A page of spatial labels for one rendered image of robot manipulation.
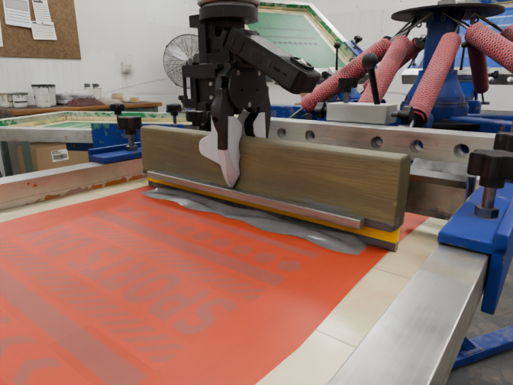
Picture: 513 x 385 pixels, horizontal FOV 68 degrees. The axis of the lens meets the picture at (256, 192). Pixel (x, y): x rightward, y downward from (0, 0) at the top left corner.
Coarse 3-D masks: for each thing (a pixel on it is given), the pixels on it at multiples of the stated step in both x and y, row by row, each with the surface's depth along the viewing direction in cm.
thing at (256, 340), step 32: (416, 224) 47; (320, 256) 38; (352, 256) 38; (288, 288) 33; (320, 288) 33; (352, 288) 33; (256, 320) 28; (288, 320) 28; (320, 320) 28; (192, 352) 25; (224, 352) 25; (256, 352) 25; (288, 352) 25; (160, 384) 22; (192, 384) 22; (224, 384) 22
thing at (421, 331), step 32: (128, 160) 66; (0, 192) 51; (32, 192) 54; (64, 192) 58; (448, 256) 30; (480, 256) 30; (416, 288) 26; (448, 288) 26; (480, 288) 29; (384, 320) 22; (416, 320) 22; (448, 320) 22; (352, 352) 20; (384, 352) 20; (416, 352) 20; (448, 352) 21; (352, 384) 18; (384, 384) 18; (416, 384) 18
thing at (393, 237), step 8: (168, 184) 60; (200, 192) 56; (208, 192) 55; (232, 200) 52; (240, 200) 51; (264, 208) 49; (296, 216) 46; (304, 216) 45; (320, 224) 44; (328, 224) 43; (336, 224) 43; (360, 232) 41; (368, 232) 40; (376, 232) 40; (384, 232) 39; (392, 232) 39; (384, 240) 39; (392, 240) 39
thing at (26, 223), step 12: (120, 192) 60; (132, 192) 60; (84, 204) 54; (96, 204) 54; (108, 204) 54; (120, 204) 54; (168, 204) 54; (24, 216) 50; (36, 216) 50; (48, 216) 50; (60, 216) 50; (72, 216) 50; (204, 216) 50; (216, 216) 50; (0, 228) 46; (12, 228) 46; (24, 228) 46
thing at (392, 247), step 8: (152, 184) 62; (160, 184) 61; (192, 192) 57; (216, 200) 54; (224, 200) 53; (248, 208) 50; (256, 208) 49; (280, 216) 47; (288, 216) 47; (304, 224) 45; (312, 224) 45; (344, 232) 42; (352, 232) 42; (360, 240) 41; (368, 240) 41; (376, 240) 40; (384, 248) 40; (392, 248) 39
